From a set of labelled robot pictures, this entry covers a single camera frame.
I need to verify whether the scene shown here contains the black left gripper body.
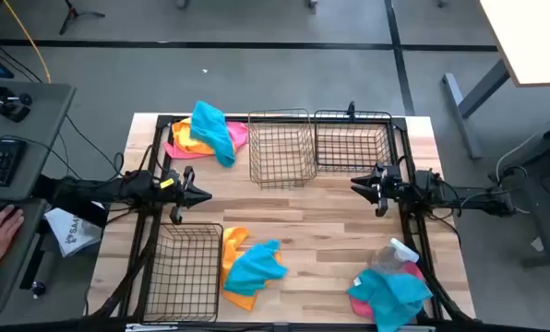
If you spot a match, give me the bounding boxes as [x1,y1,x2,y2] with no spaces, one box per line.
[163,165,197,226]

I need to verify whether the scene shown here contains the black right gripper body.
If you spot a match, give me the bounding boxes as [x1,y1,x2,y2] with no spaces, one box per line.
[371,160,403,219]

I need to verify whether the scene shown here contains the pink microfiber towel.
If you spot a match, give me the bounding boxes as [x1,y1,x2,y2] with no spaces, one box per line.
[348,261,424,322]
[162,120,249,161]

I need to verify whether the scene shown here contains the blue microfiber towel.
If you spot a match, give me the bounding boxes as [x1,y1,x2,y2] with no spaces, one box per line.
[190,100,237,169]
[222,239,289,298]
[345,267,435,332]

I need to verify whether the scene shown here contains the orange microfiber towel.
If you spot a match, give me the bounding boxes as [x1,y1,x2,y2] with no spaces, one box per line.
[220,226,284,312]
[170,116,217,156]

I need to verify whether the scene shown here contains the clear spray bottle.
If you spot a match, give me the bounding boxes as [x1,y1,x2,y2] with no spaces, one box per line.
[371,237,421,277]

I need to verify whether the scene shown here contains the grey table leg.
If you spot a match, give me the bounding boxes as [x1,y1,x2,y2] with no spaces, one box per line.
[441,59,512,160]

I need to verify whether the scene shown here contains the white printed bag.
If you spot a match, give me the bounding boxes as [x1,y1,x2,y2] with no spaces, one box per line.
[43,207,103,258]

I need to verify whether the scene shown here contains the grey equipment stand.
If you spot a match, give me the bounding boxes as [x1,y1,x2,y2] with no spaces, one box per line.
[488,107,550,269]

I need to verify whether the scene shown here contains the grey side desk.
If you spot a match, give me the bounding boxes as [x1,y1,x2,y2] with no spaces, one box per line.
[0,81,78,315]

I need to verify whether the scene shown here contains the black desk device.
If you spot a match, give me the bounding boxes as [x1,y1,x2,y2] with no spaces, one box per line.
[0,86,33,124]

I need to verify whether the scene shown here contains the white table top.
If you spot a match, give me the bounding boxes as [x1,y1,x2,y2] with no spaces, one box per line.
[478,0,550,89]

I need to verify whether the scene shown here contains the black tripod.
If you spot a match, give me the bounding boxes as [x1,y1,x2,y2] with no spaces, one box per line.
[58,0,107,36]

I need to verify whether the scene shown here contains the black wire basket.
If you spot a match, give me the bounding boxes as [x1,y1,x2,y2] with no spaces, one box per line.
[313,109,394,174]
[142,222,225,324]

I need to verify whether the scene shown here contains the black metal table frame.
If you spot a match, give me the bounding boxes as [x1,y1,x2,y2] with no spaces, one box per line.
[88,113,477,326]

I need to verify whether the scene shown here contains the bronze wire basket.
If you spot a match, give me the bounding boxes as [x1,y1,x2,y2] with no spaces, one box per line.
[247,108,318,190]

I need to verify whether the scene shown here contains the black floor cable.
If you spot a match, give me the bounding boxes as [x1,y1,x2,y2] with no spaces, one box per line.
[64,113,125,182]

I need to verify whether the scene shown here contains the yellow cable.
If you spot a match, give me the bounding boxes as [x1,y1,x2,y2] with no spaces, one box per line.
[2,0,53,85]

